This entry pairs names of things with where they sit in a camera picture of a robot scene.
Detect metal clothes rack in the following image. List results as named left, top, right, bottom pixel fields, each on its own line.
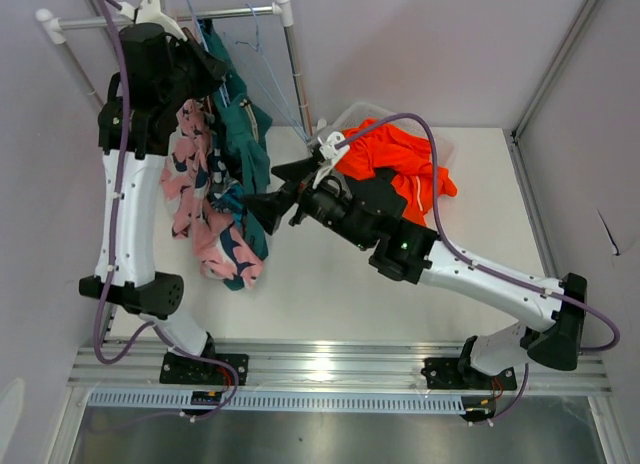
left=35, top=0, right=316, bottom=140

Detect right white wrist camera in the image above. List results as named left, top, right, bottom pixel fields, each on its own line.
left=312, top=131, right=350, bottom=189

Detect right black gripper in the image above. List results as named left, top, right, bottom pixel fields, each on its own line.
left=240, top=155, right=372, bottom=250

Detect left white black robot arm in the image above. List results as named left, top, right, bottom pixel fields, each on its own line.
left=79, top=23, right=231, bottom=384

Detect white slotted cable duct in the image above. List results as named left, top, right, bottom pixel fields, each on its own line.
left=87, top=387, right=465, bottom=415

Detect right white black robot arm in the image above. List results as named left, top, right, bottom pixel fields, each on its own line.
left=242, top=158, right=586, bottom=390

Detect blue patterned shorts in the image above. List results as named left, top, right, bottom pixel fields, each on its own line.
left=202, top=98, right=251, bottom=230

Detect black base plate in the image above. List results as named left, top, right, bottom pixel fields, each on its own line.
left=421, top=357, right=517, bottom=391
left=159, top=352, right=249, bottom=387

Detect orange shorts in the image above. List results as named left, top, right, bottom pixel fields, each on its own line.
left=336, top=124, right=458, bottom=226

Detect blue wire hanger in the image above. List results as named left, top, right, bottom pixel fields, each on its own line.
left=185, top=0, right=231, bottom=108
left=219, top=2, right=314, bottom=143

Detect aluminium mounting rail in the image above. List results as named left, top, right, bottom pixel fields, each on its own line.
left=68, top=338, right=612, bottom=397

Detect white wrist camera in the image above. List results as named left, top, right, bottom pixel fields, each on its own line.
left=118, top=0, right=188, bottom=41
left=312, top=131, right=350, bottom=189

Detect pink patterned shorts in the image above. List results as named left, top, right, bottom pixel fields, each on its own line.
left=160, top=99, right=263, bottom=290

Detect black shorts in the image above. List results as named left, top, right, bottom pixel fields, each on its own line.
left=344, top=168, right=407, bottom=219

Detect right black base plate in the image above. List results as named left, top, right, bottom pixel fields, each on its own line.
left=421, top=357, right=517, bottom=391

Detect teal shorts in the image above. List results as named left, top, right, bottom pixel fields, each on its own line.
left=200, top=20, right=272, bottom=264

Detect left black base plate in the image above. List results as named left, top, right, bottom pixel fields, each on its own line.
left=159, top=352, right=249, bottom=387

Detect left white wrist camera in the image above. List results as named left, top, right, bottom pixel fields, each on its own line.
left=118, top=0, right=188, bottom=41

